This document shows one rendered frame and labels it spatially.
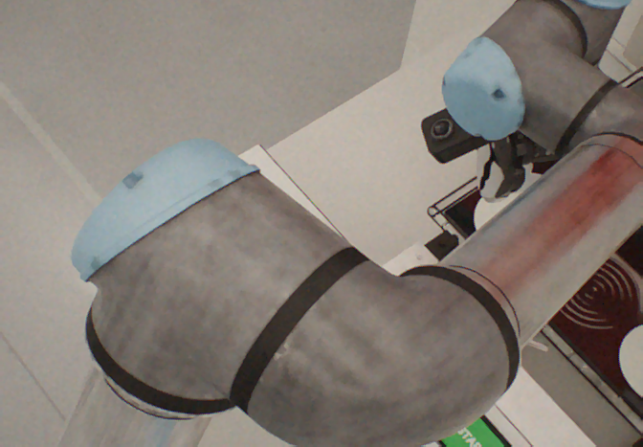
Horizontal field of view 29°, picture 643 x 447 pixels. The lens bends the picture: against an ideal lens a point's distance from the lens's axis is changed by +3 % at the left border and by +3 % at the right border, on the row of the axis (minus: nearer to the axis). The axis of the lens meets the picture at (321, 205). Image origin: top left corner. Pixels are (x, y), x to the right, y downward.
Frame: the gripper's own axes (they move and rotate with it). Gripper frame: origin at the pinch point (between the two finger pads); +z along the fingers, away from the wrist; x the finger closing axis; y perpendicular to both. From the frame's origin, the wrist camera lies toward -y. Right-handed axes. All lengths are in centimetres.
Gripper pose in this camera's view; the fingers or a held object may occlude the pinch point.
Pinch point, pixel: (482, 192)
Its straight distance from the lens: 134.3
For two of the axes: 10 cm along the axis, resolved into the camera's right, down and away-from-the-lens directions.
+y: 9.6, -1.7, 2.1
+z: -0.9, 5.3, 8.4
